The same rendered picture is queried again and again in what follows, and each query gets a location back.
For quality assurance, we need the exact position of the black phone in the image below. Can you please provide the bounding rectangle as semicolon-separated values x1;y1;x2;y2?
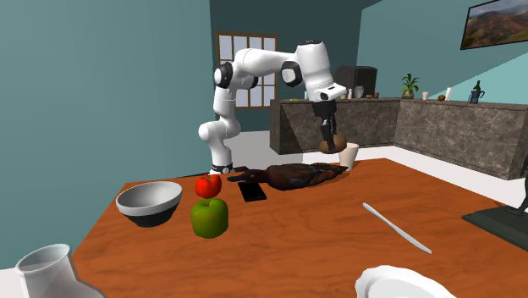
238;181;268;203

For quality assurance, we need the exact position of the brown framed window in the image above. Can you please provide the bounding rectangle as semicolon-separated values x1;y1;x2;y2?
215;30;279;111

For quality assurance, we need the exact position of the red tomato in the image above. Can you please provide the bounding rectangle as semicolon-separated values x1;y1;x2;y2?
194;174;223;200

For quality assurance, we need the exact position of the clear glass jug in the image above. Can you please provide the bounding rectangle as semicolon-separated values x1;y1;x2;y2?
14;243;109;298

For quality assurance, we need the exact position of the white plate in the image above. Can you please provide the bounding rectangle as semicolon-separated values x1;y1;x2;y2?
355;265;457;298

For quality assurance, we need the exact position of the green apple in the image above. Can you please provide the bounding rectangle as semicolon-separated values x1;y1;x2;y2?
190;197;230;240

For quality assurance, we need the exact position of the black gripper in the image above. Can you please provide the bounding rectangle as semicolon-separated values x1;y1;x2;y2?
311;100;338;152

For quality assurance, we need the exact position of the grey stone kitchen counter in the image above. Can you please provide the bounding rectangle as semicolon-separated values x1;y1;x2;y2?
269;64;528;181

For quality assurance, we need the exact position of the white and black bowl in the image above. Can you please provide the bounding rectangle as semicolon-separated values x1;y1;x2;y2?
115;180;184;229

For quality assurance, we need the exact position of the landscape wall picture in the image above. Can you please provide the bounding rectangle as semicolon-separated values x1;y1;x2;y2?
459;0;528;51

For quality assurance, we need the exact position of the cream cup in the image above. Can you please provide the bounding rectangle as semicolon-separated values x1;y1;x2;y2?
338;142;360;172

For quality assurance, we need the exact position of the brown potato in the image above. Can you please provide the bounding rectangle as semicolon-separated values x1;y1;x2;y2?
318;134;348;155

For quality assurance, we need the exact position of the white knife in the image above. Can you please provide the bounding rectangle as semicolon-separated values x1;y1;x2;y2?
362;201;433;255

